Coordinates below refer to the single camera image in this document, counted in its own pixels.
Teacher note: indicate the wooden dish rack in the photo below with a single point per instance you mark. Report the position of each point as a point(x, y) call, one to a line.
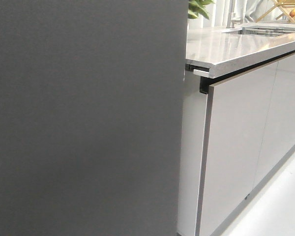
point(285, 6)

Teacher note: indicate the green plant leaves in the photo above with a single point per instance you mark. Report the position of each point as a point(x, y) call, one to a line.
point(197, 8)

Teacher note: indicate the stainless steel sink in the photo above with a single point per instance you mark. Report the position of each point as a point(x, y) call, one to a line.
point(261, 30)

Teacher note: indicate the dark grey fridge door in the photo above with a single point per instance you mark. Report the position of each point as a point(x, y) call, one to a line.
point(90, 116)

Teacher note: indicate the orange fruit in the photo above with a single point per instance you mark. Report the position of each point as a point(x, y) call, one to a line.
point(292, 12)

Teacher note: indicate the grey kitchen counter cabinet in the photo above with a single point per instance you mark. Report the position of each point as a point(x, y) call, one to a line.
point(238, 124)

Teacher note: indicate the steel kitchen faucet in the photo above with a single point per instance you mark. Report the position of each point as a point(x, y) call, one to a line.
point(232, 19)

